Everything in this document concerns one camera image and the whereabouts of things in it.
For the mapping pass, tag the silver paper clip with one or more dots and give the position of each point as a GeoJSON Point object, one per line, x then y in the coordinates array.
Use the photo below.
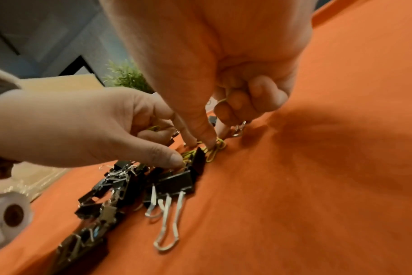
{"type": "Point", "coordinates": [239, 129]}

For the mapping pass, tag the clear plastic sheet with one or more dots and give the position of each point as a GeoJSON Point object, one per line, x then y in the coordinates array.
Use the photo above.
{"type": "Point", "coordinates": [36, 180]}

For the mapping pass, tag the black frame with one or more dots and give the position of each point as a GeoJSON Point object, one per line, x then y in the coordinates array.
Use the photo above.
{"type": "Point", "coordinates": [82, 65]}

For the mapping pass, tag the person's right hand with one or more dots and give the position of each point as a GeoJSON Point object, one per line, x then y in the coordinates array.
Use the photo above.
{"type": "Point", "coordinates": [199, 48]}

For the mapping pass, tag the person's left hand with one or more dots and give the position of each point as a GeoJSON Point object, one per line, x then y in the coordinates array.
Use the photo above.
{"type": "Point", "coordinates": [73, 126]}

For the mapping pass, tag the pile of black binder clips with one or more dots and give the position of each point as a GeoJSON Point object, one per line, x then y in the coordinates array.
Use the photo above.
{"type": "Point", "coordinates": [114, 185]}

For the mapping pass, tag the white paper roll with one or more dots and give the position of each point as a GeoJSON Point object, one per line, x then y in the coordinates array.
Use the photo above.
{"type": "Point", "coordinates": [7, 217]}

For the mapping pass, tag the orange cloth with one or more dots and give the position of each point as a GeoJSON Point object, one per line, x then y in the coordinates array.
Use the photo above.
{"type": "Point", "coordinates": [311, 174]}

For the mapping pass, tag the green potted plant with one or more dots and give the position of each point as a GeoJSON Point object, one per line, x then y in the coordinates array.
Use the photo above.
{"type": "Point", "coordinates": [128, 76]}

